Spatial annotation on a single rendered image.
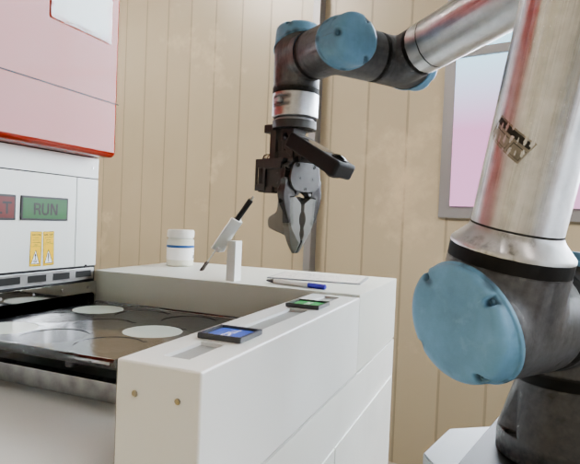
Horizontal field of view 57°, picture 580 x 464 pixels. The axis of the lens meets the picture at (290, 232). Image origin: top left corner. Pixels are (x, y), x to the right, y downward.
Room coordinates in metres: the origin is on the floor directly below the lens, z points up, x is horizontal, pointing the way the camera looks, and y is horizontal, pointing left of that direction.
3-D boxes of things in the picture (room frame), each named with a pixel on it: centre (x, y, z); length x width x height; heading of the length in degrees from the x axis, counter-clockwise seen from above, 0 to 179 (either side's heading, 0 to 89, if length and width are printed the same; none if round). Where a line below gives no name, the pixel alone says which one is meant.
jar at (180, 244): (1.40, 0.29, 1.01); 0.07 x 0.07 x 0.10
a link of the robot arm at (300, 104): (0.87, 0.00, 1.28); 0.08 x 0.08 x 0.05
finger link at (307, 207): (0.88, -0.01, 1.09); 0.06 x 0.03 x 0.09; 48
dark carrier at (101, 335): (0.94, 0.32, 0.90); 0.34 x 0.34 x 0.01; 68
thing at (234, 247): (1.12, 0.13, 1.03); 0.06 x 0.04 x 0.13; 68
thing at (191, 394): (0.74, 0.01, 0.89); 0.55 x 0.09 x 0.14; 158
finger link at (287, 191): (0.84, 0.00, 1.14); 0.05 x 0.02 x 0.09; 138
